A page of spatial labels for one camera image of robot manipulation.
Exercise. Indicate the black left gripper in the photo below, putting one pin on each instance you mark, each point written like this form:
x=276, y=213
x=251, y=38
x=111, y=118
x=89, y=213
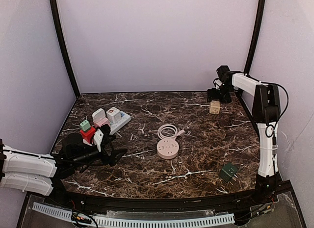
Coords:
x=107, y=152

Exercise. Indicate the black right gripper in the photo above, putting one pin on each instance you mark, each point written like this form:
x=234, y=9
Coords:
x=217, y=94

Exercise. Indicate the beige cube adapter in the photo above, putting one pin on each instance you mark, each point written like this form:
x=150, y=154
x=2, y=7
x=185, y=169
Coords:
x=214, y=107

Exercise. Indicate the red cube socket adapter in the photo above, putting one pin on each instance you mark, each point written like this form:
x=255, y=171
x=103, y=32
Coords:
x=88, y=136

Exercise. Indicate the white cube tiger adapter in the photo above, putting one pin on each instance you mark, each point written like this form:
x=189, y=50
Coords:
x=114, y=115

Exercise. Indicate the white power strip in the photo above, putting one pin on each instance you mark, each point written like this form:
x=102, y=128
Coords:
x=117, y=126

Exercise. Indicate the mint green usb charger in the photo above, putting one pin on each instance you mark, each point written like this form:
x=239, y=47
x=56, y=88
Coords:
x=85, y=126

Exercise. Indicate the small white adapter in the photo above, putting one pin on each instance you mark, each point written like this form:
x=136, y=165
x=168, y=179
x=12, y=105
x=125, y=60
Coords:
x=98, y=115

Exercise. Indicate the pink round socket hub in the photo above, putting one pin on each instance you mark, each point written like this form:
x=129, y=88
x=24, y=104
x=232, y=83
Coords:
x=167, y=148

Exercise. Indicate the dark green cube adapter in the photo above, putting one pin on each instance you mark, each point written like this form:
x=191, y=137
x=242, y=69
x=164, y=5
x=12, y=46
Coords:
x=227, y=172

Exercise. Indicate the pink cube socket adapter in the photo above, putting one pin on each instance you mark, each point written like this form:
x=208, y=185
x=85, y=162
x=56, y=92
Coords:
x=102, y=122

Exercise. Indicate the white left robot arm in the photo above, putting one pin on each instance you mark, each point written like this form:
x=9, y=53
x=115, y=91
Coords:
x=41, y=173

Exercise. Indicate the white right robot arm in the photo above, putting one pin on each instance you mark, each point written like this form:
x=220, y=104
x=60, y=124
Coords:
x=264, y=116

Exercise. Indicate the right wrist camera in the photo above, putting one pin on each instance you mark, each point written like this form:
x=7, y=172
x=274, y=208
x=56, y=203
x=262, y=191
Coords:
x=217, y=83

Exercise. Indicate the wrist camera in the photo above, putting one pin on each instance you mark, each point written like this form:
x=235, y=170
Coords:
x=100, y=135
x=217, y=83

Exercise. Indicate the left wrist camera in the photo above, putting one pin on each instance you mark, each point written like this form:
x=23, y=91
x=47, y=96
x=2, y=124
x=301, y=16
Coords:
x=100, y=135

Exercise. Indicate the black front frame rail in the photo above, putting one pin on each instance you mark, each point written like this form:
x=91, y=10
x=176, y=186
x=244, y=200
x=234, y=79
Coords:
x=99, y=204

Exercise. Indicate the light blue cable duct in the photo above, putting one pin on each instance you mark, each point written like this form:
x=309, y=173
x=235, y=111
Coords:
x=123, y=219

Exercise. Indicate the black right corner post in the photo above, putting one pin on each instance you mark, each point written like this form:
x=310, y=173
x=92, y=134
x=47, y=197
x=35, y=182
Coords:
x=255, y=36

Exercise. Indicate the black corner frame post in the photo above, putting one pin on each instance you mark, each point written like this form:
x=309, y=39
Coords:
x=63, y=47

